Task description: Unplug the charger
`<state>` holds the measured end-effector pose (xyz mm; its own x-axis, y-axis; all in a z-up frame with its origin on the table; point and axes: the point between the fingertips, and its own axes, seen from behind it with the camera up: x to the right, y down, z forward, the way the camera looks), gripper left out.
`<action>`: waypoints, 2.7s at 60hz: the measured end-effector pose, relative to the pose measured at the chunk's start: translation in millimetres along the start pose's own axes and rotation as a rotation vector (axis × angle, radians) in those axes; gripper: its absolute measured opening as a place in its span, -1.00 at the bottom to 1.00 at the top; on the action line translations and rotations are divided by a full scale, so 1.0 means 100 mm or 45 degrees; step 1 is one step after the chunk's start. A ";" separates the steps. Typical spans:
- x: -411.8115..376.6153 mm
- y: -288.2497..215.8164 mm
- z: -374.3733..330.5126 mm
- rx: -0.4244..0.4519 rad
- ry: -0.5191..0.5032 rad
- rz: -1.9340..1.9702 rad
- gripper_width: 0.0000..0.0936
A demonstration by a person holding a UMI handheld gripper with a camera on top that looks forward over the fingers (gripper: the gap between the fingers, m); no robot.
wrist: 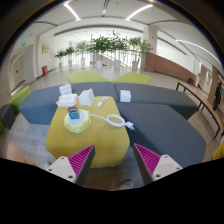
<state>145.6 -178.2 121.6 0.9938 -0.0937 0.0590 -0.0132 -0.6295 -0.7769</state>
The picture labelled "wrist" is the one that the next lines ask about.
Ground potted plant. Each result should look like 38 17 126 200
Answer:
110 33 128 69
75 41 89 68
65 47 75 67
128 37 151 70
55 49 66 68
89 36 110 69

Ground grey sofa left section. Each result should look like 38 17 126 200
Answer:
19 82 118 125

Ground grey sofa section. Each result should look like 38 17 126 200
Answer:
115 83 206 168
19 82 118 125

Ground white cube on grey seat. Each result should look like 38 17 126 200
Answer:
120 90 131 102

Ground white tissue pack stack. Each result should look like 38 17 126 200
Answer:
56 84 78 107

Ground yellow ottoman seat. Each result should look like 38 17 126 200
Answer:
46 96 130 168

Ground long wooden bench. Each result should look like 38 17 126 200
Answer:
176 81 222 137

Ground green ottoman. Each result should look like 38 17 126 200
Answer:
67 71 108 84
113 72 151 85

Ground potted plant far right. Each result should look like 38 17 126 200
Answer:
128 37 151 70

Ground potted plant centre left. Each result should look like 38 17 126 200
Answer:
89 36 110 69

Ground green ottoman right back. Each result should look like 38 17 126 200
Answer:
113 72 151 85

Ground red fire extinguisher box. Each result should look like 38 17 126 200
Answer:
42 66 48 75

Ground brown reception counter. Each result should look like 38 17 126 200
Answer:
144 53 195 82

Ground round pale green power hub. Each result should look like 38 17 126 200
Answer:
64 109 91 133

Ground grey sofa right section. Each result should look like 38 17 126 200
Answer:
115 83 206 168

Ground green ottoman left back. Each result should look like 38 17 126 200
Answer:
67 71 108 84

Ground white power cable with plug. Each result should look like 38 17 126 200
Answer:
89 113 136 131

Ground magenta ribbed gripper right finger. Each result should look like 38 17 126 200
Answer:
133 143 182 184

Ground white box on yellow seat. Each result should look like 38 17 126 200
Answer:
79 89 94 106

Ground white remote stick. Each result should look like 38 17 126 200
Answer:
97 97 108 107

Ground dark grey stool left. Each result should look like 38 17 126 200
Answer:
0 104 15 129

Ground potted plant far left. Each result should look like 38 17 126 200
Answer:
55 49 66 68

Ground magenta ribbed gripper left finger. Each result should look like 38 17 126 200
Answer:
47 145 95 186

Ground green chair far left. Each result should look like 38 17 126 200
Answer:
8 86 30 114

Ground person standing at right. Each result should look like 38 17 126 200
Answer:
213 82 222 111

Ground potted plant centre right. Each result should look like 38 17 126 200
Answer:
110 33 128 69

